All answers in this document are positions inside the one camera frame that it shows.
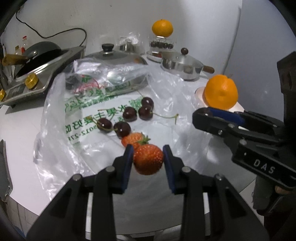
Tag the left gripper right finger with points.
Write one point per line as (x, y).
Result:
(212, 208)

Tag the white round plate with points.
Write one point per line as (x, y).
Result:
(228, 102)

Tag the large steel pot lid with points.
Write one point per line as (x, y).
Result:
(115, 62)

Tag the red strawberry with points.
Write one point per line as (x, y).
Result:
(135, 139)
(148, 159)

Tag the dark cherry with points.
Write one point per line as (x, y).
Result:
(122, 129)
(146, 101)
(146, 113)
(103, 124)
(130, 113)

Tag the small steel saucepan with lid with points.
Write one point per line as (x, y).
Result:
(183, 65)

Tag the silver induction cooker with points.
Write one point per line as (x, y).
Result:
(36, 83)

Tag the orange on glass jar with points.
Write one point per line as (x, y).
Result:
(163, 28)

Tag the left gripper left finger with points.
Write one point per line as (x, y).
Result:
(65, 216)

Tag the glass jar with cherries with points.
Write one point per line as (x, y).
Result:
(158, 45)

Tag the large orange on plate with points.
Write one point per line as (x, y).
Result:
(218, 85)

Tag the red strawberry on bag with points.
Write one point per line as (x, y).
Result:
(135, 139)

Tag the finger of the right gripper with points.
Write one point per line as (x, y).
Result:
(246, 119)
(203, 120)

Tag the steel cup in plastic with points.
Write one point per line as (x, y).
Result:
(131, 43)

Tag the red capped sauce bottle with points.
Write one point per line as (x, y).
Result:
(24, 44)

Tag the clear printed plastic bag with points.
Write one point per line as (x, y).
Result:
(79, 126)

